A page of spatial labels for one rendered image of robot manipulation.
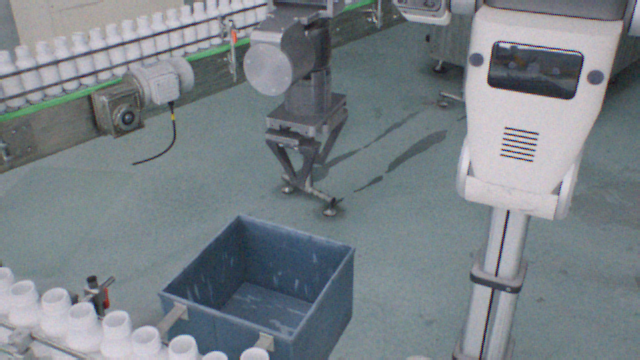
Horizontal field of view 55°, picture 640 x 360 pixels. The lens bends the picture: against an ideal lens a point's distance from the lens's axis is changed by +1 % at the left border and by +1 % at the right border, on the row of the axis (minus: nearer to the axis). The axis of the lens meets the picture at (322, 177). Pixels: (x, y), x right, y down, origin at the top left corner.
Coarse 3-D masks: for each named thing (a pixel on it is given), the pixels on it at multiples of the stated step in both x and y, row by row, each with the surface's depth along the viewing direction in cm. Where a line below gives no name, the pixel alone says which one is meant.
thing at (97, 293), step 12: (84, 288) 107; (96, 288) 106; (72, 300) 101; (84, 300) 105; (96, 300) 107; (108, 300) 110; (96, 312) 109; (12, 336) 94; (24, 336) 94; (24, 348) 94
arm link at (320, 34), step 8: (312, 24) 68; (320, 24) 69; (328, 24) 69; (312, 32) 68; (320, 32) 68; (328, 32) 69; (312, 40) 68; (320, 40) 69; (328, 40) 70; (320, 48) 69; (328, 48) 70; (320, 56) 70; (328, 56) 71; (320, 64) 70; (328, 64) 71
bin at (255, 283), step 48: (240, 240) 153; (288, 240) 147; (192, 288) 137; (240, 288) 159; (288, 288) 155; (336, 288) 134; (192, 336) 129; (240, 336) 122; (288, 336) 116; (336, 336) 142
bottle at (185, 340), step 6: (180, 336) 87; (186, 336) 87; (174, 342) 87; (180, 342) 87; (186, 342) 88; (192, 342) 87; (174, 348) 87; (180, 348) 88; (186, 348) 88; (192, 348) 85; (174, 354) 84; (180, 354) 84; (186, 354) 84; (192, 354) 85; (198, 354) 89
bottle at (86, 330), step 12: (72, 312) 92; (84, 312) 94; (72, 324) 91; (84, 324) 91; (96, 324) 93; (72, 336) 92; (84, 336) 92; (96, 336) 92; (72, 348) 92; (84, 348) 91; (96, 348) 92
